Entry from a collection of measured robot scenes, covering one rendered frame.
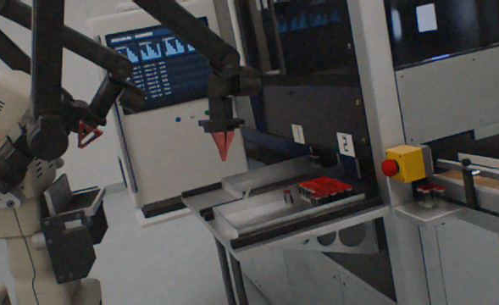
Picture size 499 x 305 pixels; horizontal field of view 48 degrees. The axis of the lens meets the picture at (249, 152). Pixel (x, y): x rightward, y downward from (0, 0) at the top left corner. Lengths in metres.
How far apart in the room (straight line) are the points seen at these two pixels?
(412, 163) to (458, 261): 0.36
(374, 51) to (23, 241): 0.94
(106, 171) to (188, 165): 4.60
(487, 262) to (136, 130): 1.32
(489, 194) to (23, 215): 1.05
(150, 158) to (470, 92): 1.24
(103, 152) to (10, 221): 5.39
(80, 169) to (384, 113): 5.67
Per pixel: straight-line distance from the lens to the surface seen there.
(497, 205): 1.28
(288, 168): 2.00
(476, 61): 1.52
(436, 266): 1.54
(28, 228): 1.43
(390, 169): 1.31
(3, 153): 1.23
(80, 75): 6.75
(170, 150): 2.24
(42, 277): 1.45
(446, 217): 1.34
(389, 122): 1.38
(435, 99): 1.45
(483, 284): 1.65
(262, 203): 1.62
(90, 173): 6.82
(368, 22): 1.36
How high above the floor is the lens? 1.32
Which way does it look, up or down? 10 degrees down
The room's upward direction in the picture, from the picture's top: 12 degrees counter-clockwise
